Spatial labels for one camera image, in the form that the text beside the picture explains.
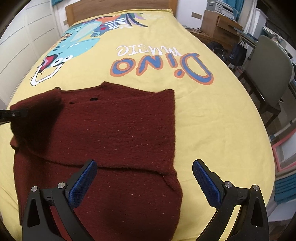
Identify dark red knitted sweater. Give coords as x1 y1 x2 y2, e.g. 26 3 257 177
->
11 82 182 240

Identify stacked teal folded towels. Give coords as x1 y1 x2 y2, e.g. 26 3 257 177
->
274 171 295 204

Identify pink framed board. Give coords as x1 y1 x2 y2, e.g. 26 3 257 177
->
272 133 295 172

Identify white wardrobe doors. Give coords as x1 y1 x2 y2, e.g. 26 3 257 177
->
1 1 60 106

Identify yellow dino print bedspread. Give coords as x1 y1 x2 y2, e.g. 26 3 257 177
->
1 9 274 240

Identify wooden headboard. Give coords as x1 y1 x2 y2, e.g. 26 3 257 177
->
65 0 178 26

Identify grey green upholstered chair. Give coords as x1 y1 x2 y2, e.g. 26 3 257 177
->
238 35 295 128

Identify dark bag on floor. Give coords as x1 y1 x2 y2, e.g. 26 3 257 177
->
228 44 247 66

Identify brown cardboard box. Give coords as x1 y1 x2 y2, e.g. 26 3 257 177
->
201 10 242 45

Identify white storage box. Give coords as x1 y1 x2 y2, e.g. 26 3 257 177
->
206 1 223 14

